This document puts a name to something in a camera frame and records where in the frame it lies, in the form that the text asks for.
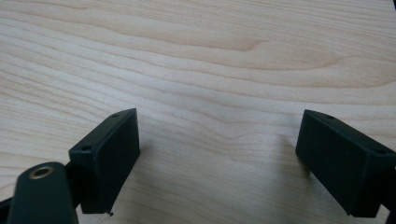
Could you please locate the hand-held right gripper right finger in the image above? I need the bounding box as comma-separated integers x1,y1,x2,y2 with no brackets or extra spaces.
294,108,396,218

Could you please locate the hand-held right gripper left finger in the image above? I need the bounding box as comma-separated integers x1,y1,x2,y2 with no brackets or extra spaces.
68,107,141,216

